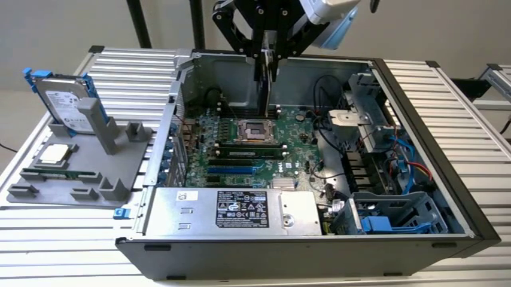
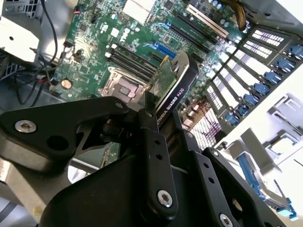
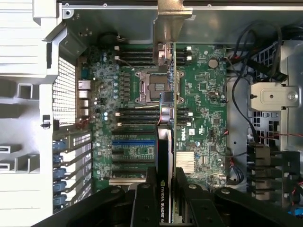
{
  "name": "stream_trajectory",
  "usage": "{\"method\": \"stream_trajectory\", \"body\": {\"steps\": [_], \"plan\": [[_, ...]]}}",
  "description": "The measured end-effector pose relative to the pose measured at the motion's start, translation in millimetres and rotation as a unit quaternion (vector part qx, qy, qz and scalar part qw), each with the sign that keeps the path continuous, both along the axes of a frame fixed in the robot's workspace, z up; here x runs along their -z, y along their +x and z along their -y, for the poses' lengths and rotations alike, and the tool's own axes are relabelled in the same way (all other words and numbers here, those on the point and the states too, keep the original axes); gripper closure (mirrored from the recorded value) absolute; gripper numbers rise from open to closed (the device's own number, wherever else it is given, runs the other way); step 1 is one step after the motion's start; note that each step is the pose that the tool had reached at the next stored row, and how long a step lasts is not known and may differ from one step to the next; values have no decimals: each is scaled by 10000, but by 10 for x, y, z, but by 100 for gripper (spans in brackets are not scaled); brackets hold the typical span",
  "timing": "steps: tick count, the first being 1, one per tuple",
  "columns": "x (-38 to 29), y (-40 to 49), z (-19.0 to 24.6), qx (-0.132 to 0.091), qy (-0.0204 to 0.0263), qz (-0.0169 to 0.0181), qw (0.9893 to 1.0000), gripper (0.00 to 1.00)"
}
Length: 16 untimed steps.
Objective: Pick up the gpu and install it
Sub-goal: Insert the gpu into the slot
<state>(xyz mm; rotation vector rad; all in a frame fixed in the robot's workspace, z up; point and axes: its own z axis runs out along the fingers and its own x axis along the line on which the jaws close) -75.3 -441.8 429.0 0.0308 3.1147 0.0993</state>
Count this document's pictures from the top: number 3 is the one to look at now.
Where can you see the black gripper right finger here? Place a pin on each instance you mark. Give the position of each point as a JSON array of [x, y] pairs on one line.
[[203, 208]]

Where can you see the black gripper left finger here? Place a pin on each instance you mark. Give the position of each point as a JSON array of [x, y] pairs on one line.
[[144, 205]]

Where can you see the green graphics card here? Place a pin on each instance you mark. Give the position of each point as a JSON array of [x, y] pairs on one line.
[[164, 151]]

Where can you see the white expansion slot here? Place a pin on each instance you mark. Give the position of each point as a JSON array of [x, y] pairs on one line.
[[125, 181]]

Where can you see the silver chipset heatsink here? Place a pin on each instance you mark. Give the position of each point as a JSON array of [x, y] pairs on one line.
[[185, 163]]

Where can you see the blue expansion slot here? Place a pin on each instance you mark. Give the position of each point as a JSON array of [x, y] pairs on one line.
[[132, 142]]

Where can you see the long black expansion slot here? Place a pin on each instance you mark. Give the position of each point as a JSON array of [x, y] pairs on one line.
[[132, 135]]

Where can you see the blue slot retainer clip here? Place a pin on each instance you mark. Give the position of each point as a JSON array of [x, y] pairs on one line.
[[59, 159], [59, 203], [59, 144], [59, 186], [59, 173]]

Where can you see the black RAM slot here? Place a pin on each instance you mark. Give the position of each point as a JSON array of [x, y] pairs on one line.
[[137, 119], [137, 49], [137, 63], [137, 110], [137, 58], [137, 54], [137, 115]]

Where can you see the green motherboard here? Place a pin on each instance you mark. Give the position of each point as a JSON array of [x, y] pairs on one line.
[[206, 111]]

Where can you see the thin metal locking lever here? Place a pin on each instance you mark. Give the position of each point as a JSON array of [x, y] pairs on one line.
[[146, 107]]

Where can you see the CPU socket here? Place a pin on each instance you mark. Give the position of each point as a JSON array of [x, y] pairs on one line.
[[154, 89]]

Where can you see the metal socket cover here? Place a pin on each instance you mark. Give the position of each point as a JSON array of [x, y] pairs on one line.
[[144, 87]]

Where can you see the grey plastic parts rack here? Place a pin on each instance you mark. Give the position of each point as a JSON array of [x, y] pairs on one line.
[[23, 163]]

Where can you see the silver coin battery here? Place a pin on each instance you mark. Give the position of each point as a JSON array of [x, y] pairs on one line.
[[213, 63]]

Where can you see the grey metal drive bay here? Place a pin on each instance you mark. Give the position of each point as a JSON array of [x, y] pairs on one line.
[[294, 71]]

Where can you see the black round speaker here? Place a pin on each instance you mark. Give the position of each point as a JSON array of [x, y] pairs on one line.
[[106, 37]]

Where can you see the open black PC case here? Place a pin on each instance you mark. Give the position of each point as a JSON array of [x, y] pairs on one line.
[[132, 26]]

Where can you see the black plastic bracket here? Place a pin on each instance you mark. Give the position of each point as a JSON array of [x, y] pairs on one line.
[[262, 153]]

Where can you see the silver metal hinged bracket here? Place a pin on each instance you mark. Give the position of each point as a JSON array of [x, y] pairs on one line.
[[272, 95]]

